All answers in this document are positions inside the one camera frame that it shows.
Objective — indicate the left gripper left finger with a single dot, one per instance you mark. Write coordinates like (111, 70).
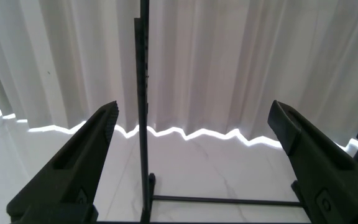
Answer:
(51, 193)

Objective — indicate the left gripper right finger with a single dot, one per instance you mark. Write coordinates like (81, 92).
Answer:
(346, 193)

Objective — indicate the white curtain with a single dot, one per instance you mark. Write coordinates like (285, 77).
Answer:
(213, 62)

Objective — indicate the black clothes rack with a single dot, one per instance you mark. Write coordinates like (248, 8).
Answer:
(142, 93)

